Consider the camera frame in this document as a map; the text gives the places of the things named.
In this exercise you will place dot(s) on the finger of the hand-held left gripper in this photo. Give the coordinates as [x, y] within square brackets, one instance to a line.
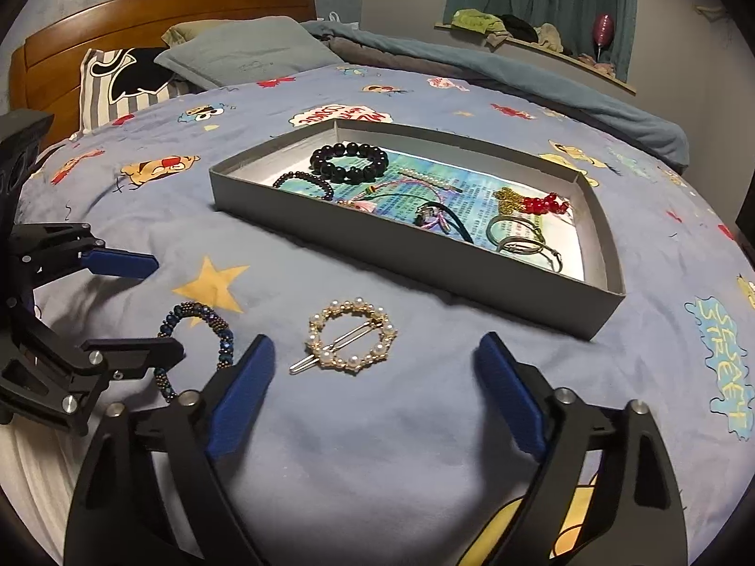
[141, 354]
[124, 265]

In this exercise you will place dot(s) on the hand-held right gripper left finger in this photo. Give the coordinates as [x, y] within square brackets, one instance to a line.
[242, 389]

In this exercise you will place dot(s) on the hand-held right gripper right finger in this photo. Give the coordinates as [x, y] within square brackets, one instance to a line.
[507, 395]

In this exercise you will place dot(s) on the round pearl hair clip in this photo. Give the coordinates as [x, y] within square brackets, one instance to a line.
[354, 362]

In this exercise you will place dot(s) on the grey cardboard box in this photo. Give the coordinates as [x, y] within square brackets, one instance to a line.
[413, 259]

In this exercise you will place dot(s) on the pearl bar hair pin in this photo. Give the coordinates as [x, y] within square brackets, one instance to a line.
[433, 180]

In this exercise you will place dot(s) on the striped pillow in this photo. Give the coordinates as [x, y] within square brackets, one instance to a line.
[100, 100]

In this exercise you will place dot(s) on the blue cartoon printed bedsheet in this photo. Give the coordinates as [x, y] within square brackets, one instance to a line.
[365, 460]

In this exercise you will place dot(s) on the wooden bed headboard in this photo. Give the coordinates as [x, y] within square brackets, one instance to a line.
[118, 17]

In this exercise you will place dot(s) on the beige pillow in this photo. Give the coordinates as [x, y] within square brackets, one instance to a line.
[183, 29]

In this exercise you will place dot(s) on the grey-green pillow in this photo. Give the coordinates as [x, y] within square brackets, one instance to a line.
[248, 53]

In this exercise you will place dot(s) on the teal blanket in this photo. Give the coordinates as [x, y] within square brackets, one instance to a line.
[590, 106]

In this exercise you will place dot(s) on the grey blanket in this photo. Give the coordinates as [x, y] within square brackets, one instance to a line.
[383, 53]

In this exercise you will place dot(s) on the beige cloth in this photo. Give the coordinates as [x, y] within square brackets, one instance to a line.
[551, 38]

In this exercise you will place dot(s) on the black cloth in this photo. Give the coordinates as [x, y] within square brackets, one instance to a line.
[519, 26]

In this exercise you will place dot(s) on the green cloth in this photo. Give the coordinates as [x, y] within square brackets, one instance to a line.
[478, 19]

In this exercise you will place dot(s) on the pink goblet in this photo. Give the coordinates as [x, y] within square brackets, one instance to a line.
[603, 26]

